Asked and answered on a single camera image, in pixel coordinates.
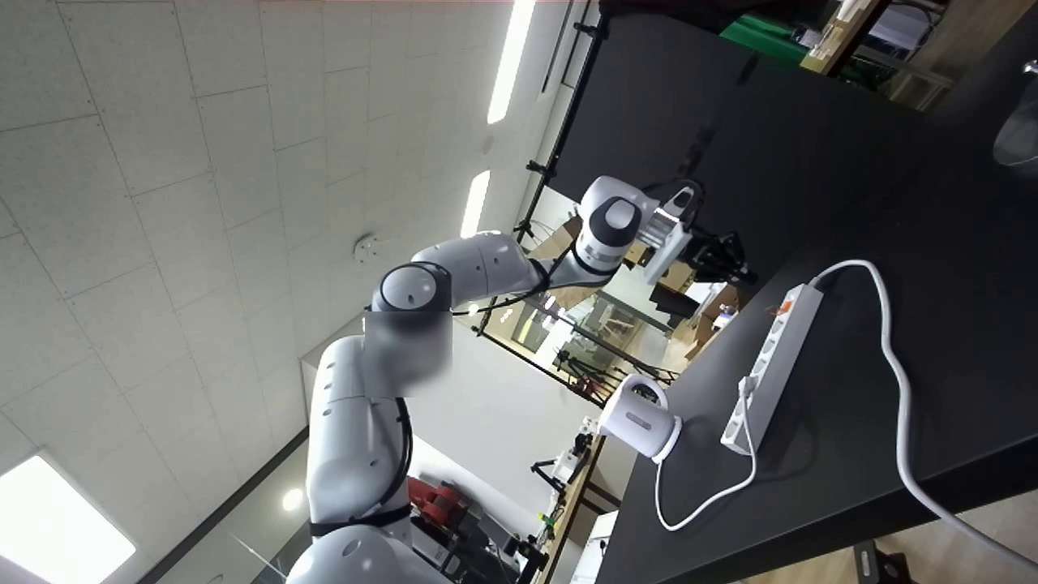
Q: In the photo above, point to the white rounded device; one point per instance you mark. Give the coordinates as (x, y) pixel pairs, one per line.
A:
(638, 422)

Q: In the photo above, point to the short ceiling light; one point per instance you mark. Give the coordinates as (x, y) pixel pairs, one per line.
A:
(474, 207)

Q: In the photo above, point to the red machine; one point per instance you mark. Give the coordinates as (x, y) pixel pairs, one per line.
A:
(438, 508)

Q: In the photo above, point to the round smoke detector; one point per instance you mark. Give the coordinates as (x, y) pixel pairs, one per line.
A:
(364, 248)

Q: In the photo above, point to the green box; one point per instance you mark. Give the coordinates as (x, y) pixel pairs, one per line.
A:
(763, 36)

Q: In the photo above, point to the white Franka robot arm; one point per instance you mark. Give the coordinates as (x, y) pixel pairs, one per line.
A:
(344, 432)

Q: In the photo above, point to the large square ceiling light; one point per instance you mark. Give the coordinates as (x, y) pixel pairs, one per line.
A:
(52, 531)

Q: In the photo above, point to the black tripod stand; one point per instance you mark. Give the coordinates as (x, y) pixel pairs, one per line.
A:
(536, 166)

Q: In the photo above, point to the small round ceiling light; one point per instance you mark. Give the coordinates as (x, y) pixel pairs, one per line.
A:
(292, 502)

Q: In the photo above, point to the yellow cardboard box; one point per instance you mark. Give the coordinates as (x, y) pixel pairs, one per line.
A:
(833, 36)

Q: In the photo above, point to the cluttered metal workbench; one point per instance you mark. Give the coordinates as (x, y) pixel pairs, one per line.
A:
(572, 361)

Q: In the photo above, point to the white power strip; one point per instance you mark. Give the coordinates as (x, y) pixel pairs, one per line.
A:
(772, 361)

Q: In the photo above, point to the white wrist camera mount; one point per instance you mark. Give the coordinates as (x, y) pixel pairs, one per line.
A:
(665, 233)

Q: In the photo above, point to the black backdrop panel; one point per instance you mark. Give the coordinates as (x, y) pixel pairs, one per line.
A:
(638, 107)

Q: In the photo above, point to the long ceiling light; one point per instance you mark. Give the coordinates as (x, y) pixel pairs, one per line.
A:
(509, 65)

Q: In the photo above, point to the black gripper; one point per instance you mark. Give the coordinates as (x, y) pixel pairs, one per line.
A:
(702, 259)

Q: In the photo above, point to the brown cardboard box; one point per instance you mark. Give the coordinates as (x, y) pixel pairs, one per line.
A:
(556, 246)

